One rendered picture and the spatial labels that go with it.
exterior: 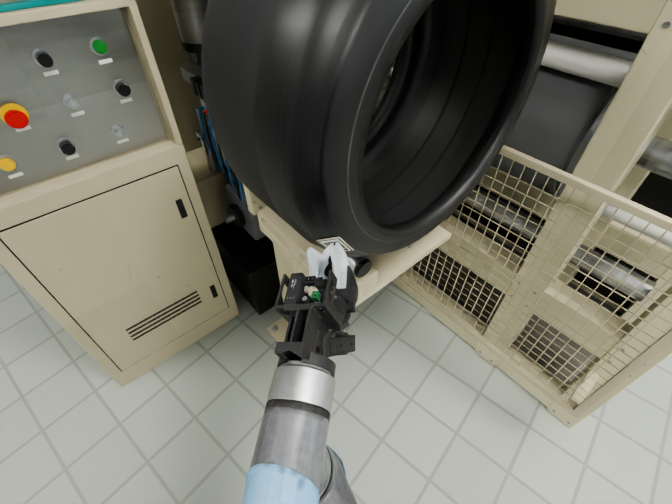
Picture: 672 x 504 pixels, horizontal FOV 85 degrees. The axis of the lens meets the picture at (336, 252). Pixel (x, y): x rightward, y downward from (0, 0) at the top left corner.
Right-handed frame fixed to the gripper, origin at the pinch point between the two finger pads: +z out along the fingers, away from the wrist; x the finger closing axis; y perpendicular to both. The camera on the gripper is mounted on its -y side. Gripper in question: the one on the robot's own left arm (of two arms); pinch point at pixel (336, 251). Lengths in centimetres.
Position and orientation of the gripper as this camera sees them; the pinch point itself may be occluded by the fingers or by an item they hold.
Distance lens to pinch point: 57.8
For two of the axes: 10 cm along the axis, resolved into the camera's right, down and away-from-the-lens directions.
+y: -3.5, -6.0, -7.2
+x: -9.2, 1.0, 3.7
